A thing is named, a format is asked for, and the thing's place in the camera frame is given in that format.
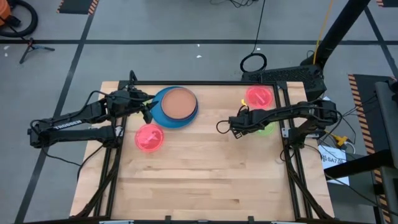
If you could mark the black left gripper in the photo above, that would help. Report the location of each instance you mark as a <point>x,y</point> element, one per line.
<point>135,101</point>

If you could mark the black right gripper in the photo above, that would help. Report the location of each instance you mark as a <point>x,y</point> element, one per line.
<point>244,122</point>

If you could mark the large blue plastic plate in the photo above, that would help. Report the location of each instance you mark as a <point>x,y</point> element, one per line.
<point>161,119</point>

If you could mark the green translucent plastic plate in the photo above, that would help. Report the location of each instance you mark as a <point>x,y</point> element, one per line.
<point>268,130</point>

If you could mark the red translucent plastic plate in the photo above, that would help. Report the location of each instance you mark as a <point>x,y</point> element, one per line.
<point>149,137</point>
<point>259,97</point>

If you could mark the brown plastic plate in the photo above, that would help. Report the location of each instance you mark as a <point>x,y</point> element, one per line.
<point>178,103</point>

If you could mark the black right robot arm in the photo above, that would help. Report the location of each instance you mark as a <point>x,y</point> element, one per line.
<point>289,113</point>

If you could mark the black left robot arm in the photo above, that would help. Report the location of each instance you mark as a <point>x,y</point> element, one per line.
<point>68,124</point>

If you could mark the yellow tape tag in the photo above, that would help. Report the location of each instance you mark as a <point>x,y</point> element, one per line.
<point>243,102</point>

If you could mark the black perforated equipment case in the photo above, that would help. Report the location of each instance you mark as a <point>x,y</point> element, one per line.
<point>280,74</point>

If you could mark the small white card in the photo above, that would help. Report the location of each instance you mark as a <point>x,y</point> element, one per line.
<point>325,98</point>

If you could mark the white printed paper sheet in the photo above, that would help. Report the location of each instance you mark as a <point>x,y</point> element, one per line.
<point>334,168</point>

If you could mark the black hazard-striped floor mat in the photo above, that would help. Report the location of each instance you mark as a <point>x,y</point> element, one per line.
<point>363,93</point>
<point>76,6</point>
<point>390,2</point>

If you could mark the black metal beam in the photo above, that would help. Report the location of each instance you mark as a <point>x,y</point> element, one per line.
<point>357,165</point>

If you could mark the black tripod stand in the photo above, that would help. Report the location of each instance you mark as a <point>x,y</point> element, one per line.
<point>31,46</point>

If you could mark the black slanted pole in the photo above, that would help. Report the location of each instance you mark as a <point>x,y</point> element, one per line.
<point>342,28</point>

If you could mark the orange vacuum cleaner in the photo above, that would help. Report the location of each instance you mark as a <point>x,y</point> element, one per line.
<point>3,11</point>

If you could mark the black aluminium table frame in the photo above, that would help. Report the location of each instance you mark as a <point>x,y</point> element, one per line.
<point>202,83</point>

